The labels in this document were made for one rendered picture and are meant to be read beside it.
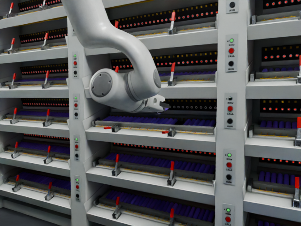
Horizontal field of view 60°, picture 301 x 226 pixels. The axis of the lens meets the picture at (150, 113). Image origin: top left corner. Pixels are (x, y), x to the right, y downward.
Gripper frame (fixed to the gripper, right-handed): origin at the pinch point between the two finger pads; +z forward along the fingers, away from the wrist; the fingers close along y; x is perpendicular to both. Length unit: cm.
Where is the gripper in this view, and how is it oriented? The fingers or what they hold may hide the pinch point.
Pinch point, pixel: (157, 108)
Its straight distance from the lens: 88.6
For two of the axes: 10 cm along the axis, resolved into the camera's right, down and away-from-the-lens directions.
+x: -1.0, 9.9, -1.3
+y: -8.9, -0.3, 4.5
